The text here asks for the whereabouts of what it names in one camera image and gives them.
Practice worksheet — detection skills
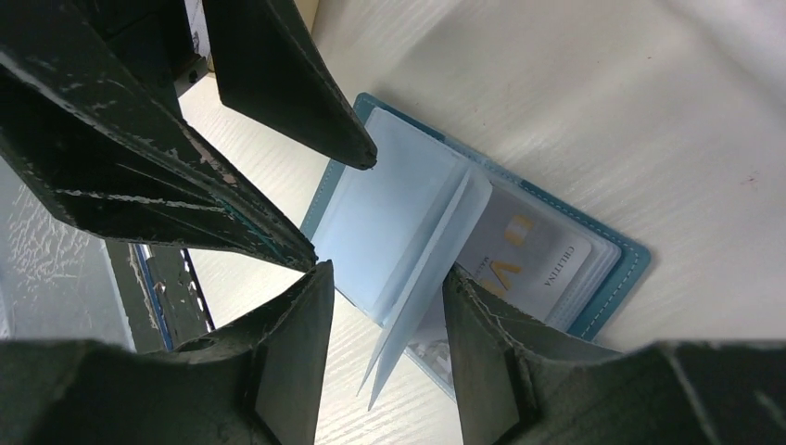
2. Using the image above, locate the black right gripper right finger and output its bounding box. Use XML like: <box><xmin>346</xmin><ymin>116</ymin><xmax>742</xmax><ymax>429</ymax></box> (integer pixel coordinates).
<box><xmin>443</xmin><ymin>266</ymin><xmax>785</xmax><ymax>444</ymax></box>

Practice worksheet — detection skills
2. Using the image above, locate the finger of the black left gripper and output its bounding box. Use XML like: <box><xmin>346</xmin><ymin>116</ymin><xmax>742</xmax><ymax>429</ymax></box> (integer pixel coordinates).
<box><xmin>1</xmin><ymin>1</ymin><xmax>316</xmax><ymax>272</ymax></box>
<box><xmin>203</xmin><ymin>0</ymin><xmax>377</xmax><ymax>170</ymax></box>

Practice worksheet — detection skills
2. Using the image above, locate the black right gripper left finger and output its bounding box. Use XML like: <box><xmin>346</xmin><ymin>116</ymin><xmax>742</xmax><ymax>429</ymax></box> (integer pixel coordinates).
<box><xmin>1</xmin><ymin>261</ymin><xmax>335</xmax><ymax>444</ymax></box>

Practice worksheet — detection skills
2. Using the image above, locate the white silver card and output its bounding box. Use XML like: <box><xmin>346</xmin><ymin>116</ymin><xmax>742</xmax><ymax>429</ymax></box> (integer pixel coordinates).
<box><xmin>457</xmin><ymin>186</ymin><xmax>607</xmax><ymax>322</ymax></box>

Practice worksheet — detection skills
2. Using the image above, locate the blue leather card holder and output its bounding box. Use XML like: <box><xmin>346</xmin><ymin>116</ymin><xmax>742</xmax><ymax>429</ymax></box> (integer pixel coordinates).
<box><xmin>301</xmin><ymin>93</ymin><xmax>651</xmax><ymax>398</ymax></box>

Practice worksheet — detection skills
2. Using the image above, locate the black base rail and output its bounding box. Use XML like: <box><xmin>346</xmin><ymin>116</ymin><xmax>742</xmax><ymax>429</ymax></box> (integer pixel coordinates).
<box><xmin>105</xmin><ymin>240</ymin><xmax>215</xmax><ymax>353</ymax></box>

